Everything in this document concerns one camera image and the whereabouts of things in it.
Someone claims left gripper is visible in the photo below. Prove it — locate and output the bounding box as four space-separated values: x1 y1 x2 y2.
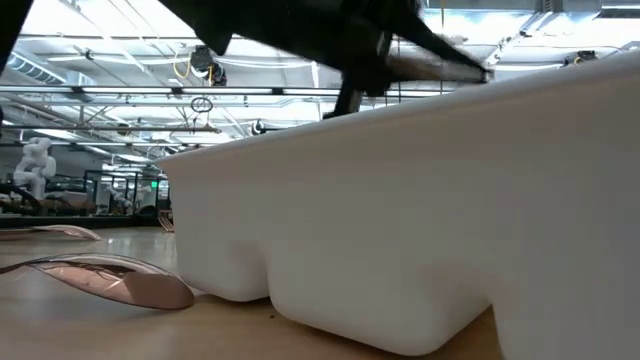
319 0 490 121

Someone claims white plastic cutlery tray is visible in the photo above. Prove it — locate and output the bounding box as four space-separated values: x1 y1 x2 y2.
155 49 640 360

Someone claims rose gold spoon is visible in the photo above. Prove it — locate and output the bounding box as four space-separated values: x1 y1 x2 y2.
0 224 103 243
0 252 197 312

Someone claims black hanging cable reel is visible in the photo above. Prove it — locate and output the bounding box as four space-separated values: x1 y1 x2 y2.
189 43 229 88

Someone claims hanging wire ring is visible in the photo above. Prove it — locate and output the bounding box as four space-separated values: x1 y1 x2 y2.
189 95 215 115

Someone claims black rack frame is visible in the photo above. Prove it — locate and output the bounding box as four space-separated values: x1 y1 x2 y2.
81 168 174 218

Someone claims ribbed ventilation duct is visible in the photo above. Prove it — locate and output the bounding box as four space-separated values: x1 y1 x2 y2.
6 51 69 87

